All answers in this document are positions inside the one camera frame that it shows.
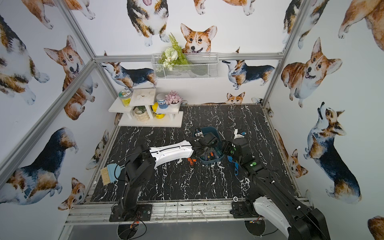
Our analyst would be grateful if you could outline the orange handle screwdriver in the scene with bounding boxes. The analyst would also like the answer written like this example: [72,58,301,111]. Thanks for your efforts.
[187,158,197,166]

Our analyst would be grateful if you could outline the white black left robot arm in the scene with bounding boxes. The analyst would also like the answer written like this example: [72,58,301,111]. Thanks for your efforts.
[113,133,222,215]

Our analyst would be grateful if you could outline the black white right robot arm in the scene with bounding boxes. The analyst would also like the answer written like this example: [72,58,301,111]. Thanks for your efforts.
[223,138,331,240]

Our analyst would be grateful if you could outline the teal plastic storage box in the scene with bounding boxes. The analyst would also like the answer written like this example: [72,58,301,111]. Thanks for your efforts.
[199,127,224,165]

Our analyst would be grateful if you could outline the white flower pot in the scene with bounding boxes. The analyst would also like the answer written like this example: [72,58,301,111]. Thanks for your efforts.
[165,91,183,113]

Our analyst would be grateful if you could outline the yellow fertilizer bottle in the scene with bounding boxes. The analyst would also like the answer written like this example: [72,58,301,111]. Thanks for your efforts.
[152,102,165,119]

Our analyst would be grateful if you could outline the blue cylindrical can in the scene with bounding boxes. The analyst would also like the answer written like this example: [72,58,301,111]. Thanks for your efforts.
[156,94,168,109]

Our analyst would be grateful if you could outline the white wooden tiered shelf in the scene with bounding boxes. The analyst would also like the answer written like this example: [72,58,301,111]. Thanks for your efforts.
[109,88,183,128]

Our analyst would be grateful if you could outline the cream bubble plant pot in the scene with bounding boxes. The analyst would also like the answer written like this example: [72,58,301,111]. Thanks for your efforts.
[134,106,150,122]

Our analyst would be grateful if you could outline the green white artificial flowers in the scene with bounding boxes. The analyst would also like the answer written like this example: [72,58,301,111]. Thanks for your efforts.
[158,33,190,71]

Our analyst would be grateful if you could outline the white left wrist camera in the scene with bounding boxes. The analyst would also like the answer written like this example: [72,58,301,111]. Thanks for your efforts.
[194,128,204,138]

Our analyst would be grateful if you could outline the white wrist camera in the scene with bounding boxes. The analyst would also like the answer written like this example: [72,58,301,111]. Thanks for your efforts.
[234,129,246,139]
[194,128,204,138]

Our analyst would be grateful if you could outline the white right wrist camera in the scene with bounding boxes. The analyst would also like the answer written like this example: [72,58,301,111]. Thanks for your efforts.
[234,129,246,139]

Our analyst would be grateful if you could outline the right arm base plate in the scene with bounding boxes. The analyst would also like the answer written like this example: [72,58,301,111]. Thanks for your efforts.
[230,200,260,219]

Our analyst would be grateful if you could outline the white wire wall basket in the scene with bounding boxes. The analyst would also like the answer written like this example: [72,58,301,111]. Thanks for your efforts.
[151,53,219,80]

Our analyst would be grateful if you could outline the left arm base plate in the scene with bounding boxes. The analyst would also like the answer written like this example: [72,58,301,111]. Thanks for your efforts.
[109,204,153,222]

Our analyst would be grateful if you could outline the blue handle bristle brush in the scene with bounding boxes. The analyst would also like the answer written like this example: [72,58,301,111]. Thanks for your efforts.
[100,164,122,186]

